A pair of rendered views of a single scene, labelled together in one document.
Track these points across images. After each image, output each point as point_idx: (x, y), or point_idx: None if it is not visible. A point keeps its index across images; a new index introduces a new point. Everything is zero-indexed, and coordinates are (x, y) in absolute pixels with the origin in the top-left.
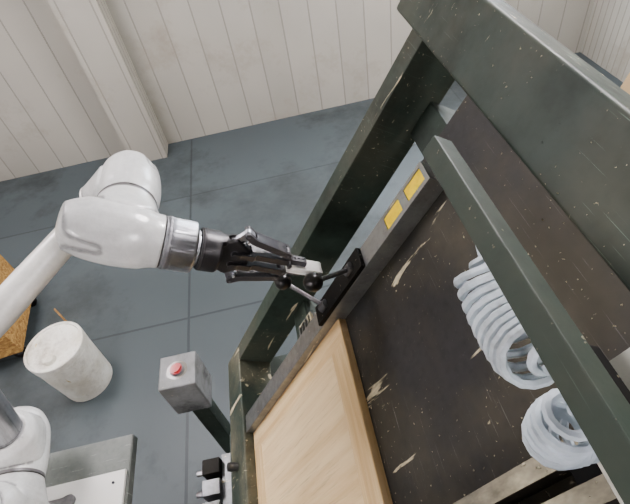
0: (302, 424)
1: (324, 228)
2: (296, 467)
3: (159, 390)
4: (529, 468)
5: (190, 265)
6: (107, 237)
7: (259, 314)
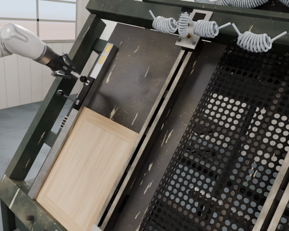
0: (77, 156)
1: (61, 86)
2: (80, 173)
3: None
4: (174, 67)
5: (51, 57)
6: (30, 35)
7: (23, 143)
